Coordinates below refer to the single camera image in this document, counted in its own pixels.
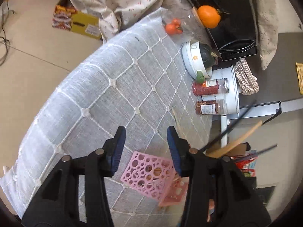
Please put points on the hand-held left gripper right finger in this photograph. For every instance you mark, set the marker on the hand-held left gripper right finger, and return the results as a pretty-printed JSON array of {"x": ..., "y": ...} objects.
[{"x": 176, "y": 151}]

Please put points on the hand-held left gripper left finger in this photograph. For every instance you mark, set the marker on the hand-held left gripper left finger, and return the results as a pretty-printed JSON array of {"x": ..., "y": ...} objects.
[{"x": 116, "y": 151}]

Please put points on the light wooden chopstick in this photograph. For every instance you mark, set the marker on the light wooden chopstick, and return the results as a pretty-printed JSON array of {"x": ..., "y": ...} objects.
[
  {"x": 177, "y": 120},
  {"x": 239, "y": 138}
]

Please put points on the pink perforated utensil holder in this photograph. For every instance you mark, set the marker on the pink perforated utensil holder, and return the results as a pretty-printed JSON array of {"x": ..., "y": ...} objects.
[{"x": 146, "y": 172}]

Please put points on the black chopstick with gold tip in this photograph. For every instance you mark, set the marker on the black chopstick with gold tip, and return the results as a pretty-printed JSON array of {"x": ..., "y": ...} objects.
[{"x": 236, "y": 118}]

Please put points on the plain black chopstick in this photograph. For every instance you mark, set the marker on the plain black chopstick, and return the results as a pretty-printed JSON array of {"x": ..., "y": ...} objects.
[{"x": 265, "y": 149}]

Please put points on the short jar of dried fruit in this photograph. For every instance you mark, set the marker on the short jar of dried fruit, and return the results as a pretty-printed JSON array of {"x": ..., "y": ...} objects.
[{"x": 206, "y": 107}]

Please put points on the brown cardboard box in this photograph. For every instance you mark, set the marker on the brown cardboard box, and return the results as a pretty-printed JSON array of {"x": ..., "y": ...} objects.
[{"x": 240, "y": 147}]

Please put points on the grey checked tablecloth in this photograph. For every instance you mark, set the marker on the grey checked tablecloth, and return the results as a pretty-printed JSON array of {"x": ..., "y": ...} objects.
[{"x": 106, "y": 87}]

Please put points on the tall jar of red berries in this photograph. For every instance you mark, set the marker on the tall jar of red berries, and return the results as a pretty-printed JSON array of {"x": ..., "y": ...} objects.
[{"x": 203, "y": 88}]

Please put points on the red snack packet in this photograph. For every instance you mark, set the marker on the red snack packet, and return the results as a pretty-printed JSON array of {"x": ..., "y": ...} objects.
[{"x": 243, "y": 164}]

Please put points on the white electric pot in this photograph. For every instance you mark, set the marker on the white electric pot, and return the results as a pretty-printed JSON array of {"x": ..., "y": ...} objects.
[{"x": 230, "y": 94}]

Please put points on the white ceramic bowl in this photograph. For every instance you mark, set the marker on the white ceramic bowl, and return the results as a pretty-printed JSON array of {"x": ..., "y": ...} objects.
[{"x": 191, "y": 56}]

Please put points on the dark green squash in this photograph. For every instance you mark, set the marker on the dark green squash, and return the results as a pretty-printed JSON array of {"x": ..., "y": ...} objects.
[{"x": 207, "y": 55}]

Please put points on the small red tomato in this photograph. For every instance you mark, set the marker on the small red tomato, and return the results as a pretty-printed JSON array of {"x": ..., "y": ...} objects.
[
  {"x": 177, "y": 22},
  {"x": 170, "y": 28}
]

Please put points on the yellow printed cardboard box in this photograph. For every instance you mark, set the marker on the yellow printed cardboard box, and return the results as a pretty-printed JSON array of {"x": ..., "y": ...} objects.
[{"x": 82, "y": 23}]

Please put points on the yellow paper note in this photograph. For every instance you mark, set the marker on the yellow paper note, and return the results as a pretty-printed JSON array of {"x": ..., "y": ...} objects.
[{"x": 300, "y": 78}]

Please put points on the beige floral microwave cover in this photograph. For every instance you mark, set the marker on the beige floral microwave cover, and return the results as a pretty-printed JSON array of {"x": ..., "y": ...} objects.
[{"x": 267, "y": 28}]

